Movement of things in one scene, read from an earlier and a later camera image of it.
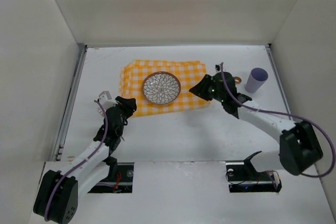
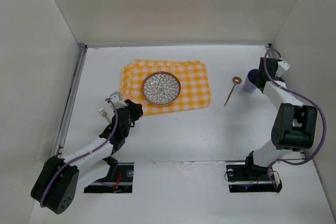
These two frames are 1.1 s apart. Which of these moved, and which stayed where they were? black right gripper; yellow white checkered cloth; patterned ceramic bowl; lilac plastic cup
Moved: black right gripper
Stayed: yellow white checkered cloth; patterned ceramic bowl; lilac plastic cup
